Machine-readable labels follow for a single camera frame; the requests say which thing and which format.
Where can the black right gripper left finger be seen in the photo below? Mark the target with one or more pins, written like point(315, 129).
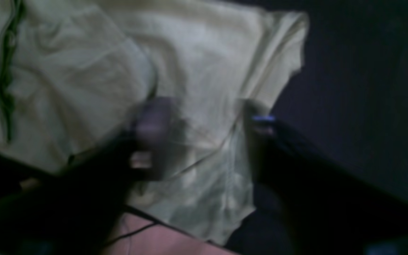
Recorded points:
point(74, 214)

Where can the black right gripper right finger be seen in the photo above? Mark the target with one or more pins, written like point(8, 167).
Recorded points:
point(323, 210)

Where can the light green T-shirt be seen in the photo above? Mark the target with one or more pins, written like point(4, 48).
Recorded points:
point(70, 70)

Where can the black table cloth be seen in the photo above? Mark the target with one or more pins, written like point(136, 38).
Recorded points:
point(349, 99)

